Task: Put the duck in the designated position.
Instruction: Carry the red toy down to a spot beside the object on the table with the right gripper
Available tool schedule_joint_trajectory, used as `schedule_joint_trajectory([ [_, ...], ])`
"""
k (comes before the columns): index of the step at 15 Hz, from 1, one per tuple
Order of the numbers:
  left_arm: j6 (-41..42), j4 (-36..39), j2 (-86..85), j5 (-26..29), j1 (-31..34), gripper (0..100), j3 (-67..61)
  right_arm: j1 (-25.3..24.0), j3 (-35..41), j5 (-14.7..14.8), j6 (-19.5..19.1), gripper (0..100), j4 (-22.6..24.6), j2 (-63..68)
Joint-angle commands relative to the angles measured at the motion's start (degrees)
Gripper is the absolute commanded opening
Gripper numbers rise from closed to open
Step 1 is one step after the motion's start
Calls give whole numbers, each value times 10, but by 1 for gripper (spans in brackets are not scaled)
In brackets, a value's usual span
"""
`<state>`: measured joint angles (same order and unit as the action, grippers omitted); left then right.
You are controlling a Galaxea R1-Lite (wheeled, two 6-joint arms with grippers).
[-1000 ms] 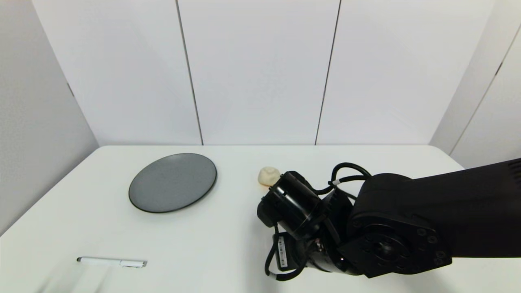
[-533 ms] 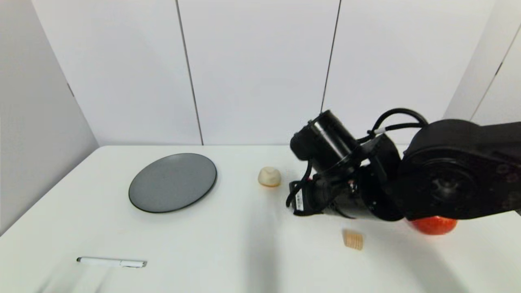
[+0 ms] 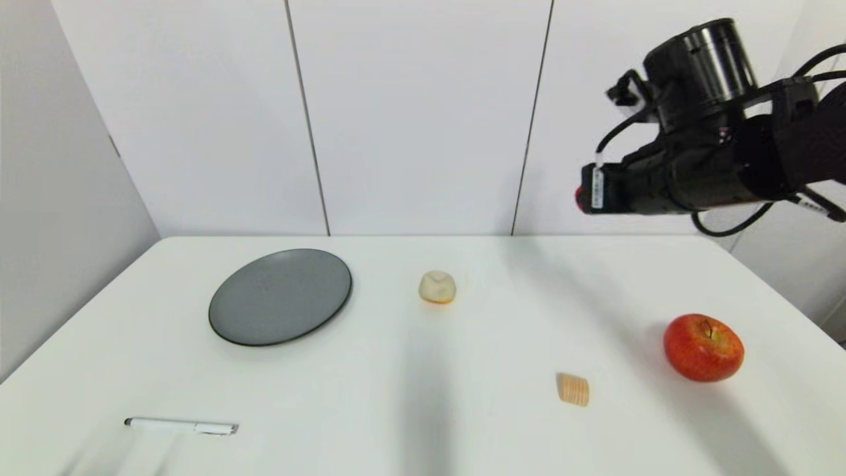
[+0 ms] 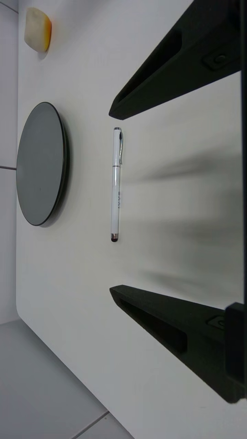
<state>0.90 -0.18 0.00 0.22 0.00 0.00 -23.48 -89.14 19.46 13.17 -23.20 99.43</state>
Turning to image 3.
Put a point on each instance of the white pen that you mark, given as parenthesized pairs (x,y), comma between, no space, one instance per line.
(182,426)

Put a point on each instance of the dark grey round plate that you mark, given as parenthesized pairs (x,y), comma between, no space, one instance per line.
(280,297)

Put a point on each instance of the small tan wooden block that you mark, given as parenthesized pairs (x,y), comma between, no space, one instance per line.
(574,389)

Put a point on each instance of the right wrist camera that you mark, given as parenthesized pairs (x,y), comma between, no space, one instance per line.
(628,89)

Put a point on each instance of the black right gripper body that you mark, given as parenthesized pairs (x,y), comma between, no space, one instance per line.
(634,185)

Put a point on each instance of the red toy duck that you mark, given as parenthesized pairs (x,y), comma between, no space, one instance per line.
(579,196)

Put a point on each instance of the cream steamed bun toy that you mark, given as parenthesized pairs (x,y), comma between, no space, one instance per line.
(437,287)

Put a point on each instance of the red apple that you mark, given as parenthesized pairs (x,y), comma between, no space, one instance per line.
(703,348)

